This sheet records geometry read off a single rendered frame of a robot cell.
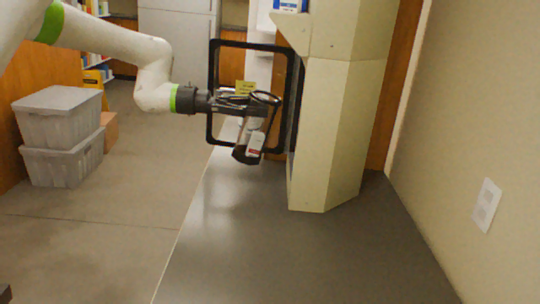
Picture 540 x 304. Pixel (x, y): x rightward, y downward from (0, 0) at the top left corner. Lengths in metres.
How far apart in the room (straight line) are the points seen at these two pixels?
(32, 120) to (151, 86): 2.05
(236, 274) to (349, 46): 0.64
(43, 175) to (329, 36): 2.72
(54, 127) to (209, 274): 2.37
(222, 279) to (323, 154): 0.45
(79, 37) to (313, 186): 0.75
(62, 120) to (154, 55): 1.93
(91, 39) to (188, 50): 5.01
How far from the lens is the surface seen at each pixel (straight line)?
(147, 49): 1.22
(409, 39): 1.48
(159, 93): 1.22
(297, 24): 1.03
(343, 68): 1.06
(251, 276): 0.94
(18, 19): 0.86
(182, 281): 0.93
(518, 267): 0.93
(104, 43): 1.15
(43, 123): 3.17
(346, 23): 1.04
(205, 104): 1.19
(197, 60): 6.11
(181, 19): 6.08
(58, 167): 3.27
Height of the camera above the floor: 1.56
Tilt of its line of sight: 23 degrees down
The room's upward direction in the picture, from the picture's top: 6 degrees clockwise
